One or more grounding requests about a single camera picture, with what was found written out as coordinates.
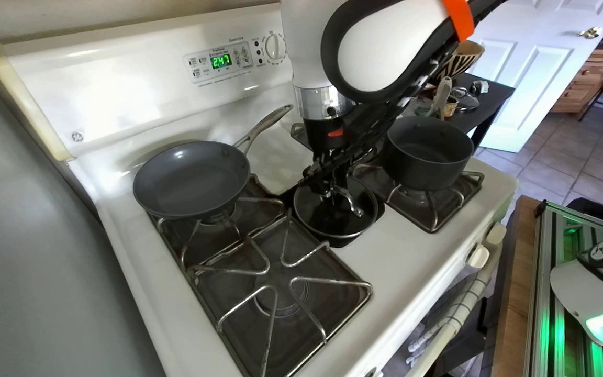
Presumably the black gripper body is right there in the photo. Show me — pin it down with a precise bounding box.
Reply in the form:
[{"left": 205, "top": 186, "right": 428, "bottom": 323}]
[{"left": 305, "top": 112, "right": 366, "bottom": 176}]

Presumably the glass lid with metal handle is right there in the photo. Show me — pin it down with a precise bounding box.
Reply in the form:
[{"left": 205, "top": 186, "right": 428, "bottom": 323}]
[{"left": 291, "top": 182, "right": 385, "bottom": 247}]

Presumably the black cooking pot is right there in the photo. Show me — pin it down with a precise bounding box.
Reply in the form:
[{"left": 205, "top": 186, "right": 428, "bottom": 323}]
[{"left": 383, "top": 75, "right": 475, "bottom": 193}]

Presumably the black square mat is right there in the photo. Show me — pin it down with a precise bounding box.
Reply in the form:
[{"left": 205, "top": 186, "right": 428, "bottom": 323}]
[{"left": 279, "top": 163, "right": 385, "bottom": 247}]

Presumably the white gas stove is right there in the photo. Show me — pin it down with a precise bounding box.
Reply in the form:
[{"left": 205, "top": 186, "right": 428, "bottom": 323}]
[{"left": 0, "top": 0, "right": 520, "bottom": 377}]

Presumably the black burner grate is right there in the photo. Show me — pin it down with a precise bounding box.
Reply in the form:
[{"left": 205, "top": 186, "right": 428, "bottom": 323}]
[
  {"left": 153, "top": 176, "right": 375, "bottom": 377},
  {"left": 290, "top": 122, "right": 486, "bottom": 236}
]

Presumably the white timer dial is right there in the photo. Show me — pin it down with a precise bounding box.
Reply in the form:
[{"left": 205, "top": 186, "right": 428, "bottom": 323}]
[{"left": 263, "top": 30, "right": 290, "bottom": 63}]

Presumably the grey frying pan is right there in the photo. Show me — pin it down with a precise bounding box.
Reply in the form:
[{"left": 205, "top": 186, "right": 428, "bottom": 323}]
[{"left": 132, "top": 102, "right": 296, "bottom": 222}]

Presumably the white stove knob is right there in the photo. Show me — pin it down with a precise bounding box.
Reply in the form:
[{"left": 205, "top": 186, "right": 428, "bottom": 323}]
[
  {"left": 466, "top": 240, "right": 494, "bottom": 271},
  {"left": 484, "top": 220, "right": 511, "bottom": 247}
]

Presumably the black side table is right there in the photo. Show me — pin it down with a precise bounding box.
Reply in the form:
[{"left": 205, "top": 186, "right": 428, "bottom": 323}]
[{"left": 412, "top": 70, "right": 518, "bottom": 133}]

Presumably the wooden board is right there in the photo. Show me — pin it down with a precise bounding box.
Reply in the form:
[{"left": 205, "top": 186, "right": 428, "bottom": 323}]
[{"left": 488, "top": 194, "right": 545, "bottom": 377}]

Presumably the white device with green light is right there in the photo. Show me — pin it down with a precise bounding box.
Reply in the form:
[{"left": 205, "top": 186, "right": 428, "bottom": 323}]
[{"left": 548, "top": 220, "right": 603, "bottom": 359}]

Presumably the wooden dresser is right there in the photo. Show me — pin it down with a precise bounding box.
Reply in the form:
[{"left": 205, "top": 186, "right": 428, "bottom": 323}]
[{"left": 552, "top": 41, "right": 603, "bottom": 118}]

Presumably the white oven door handle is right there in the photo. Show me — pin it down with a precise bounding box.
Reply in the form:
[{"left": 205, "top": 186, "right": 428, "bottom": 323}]
[{"left": 404, "top": 267, "right": 510, "bottom": 377}]

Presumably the orange strap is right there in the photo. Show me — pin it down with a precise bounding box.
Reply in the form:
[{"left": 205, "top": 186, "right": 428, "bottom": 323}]
[{"left": 443, "top": 0, "right": 477, "bottom": 41}]

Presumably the aluminium rail frame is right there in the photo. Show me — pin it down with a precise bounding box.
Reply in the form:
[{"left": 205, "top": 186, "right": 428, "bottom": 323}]
[{"left": 531, "top": 199, "right": 603, "bottom": 377}]

